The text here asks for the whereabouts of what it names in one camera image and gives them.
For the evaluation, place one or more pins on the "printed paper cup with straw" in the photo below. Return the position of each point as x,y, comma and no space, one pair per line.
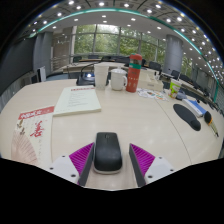
174,89

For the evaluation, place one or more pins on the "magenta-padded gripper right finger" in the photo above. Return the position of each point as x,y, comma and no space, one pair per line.
156,168

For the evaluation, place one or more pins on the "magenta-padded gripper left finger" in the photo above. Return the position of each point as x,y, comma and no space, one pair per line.
63,166

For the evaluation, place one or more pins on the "beige cardboard box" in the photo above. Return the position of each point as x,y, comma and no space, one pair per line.
148,81

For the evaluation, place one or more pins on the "black gooseneck microphone unit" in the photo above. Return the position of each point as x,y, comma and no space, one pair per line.
85,80

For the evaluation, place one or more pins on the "colourful sticker sheet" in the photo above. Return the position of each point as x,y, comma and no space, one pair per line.
151,94

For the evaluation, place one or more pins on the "white standing board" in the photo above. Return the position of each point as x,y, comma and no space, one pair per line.
42,74

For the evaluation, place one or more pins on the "black computer mouse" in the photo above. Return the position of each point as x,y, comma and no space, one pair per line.
107,153

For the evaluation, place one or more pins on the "dark office chairs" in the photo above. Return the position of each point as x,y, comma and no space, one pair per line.
155,65

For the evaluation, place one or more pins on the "red and white magazine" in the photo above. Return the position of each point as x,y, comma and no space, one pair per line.
33,136

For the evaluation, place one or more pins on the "white lidded mug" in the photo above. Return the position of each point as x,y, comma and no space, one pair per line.
117,80

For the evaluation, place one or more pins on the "black handheld microphone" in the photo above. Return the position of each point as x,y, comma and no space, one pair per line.
208,118

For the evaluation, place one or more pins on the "white paper booklet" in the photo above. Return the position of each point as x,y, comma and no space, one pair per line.
77,100

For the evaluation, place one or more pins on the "ceiling lights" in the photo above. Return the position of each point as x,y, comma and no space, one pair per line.
101,4

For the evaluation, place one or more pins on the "red bottle with green band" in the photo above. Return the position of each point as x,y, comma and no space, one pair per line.
134,75

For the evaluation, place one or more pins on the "black mouse pad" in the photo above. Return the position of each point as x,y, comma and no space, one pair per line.
185,113

